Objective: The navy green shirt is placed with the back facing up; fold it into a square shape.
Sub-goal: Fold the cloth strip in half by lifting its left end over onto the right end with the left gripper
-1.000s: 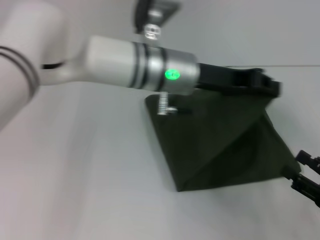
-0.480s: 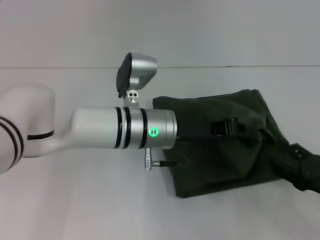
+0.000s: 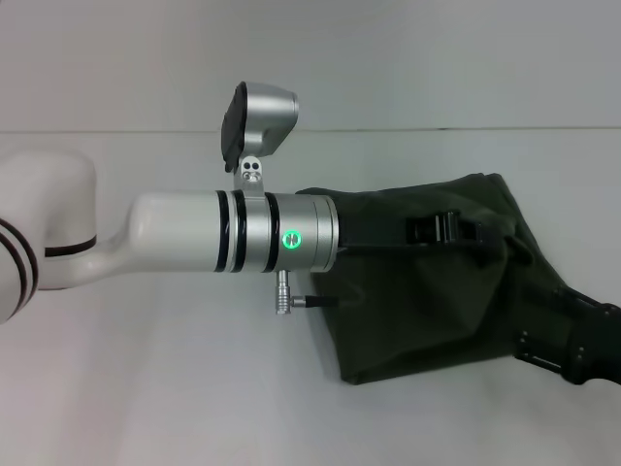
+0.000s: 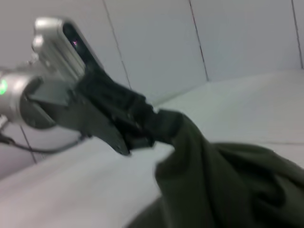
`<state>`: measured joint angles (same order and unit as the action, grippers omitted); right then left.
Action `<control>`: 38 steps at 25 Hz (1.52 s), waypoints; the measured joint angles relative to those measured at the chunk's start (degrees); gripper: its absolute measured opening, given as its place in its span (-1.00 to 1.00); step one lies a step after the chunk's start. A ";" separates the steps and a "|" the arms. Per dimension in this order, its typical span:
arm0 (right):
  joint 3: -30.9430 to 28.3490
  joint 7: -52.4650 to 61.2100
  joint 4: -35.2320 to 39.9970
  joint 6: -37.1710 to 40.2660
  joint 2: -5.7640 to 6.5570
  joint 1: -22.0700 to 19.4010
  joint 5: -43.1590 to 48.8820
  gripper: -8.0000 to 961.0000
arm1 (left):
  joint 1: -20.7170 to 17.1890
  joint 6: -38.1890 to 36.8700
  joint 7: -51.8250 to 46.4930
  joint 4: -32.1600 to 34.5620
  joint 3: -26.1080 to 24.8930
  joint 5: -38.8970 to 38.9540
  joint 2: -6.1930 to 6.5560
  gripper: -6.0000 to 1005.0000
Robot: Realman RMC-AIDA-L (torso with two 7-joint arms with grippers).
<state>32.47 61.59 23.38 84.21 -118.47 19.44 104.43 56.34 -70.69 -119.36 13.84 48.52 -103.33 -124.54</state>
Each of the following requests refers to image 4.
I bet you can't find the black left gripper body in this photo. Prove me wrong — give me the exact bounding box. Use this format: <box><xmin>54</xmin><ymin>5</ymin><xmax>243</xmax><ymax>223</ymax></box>
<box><xmin>28</xmin><ymin>62</ymin><xmax>155</xmax><ymax>157</ymax></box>

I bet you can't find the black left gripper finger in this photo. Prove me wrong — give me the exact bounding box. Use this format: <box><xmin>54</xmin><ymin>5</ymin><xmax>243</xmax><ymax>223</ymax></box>
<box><xmin>128</xmin><ymin>134</ymin><xmax>156</xmax><ymax>151</ymax></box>
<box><xmin>146</xmin><ymin>108</ymin><xmax>184</xmax><ymax>146</ymax></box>

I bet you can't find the dark green shirt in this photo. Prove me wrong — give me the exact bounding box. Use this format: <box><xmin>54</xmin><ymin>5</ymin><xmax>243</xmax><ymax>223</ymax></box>
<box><xmin>123</xmin><ymin>115</ymin><xmax>304</xmax><ymax>228</ymax></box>

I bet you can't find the left arm cable with plug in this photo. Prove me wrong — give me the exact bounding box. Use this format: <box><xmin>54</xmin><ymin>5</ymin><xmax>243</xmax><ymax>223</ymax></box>
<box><xmin>0</xmin><ymin>132</ymin><xmax>92</xmax><ymax>153</ymax></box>

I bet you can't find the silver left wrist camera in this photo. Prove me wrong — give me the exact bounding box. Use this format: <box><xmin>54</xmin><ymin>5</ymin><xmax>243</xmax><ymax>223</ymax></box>
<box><xmin>31</xmin><ymin>16</ymin><xmax>105</xmax><ymax>80</ymax></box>

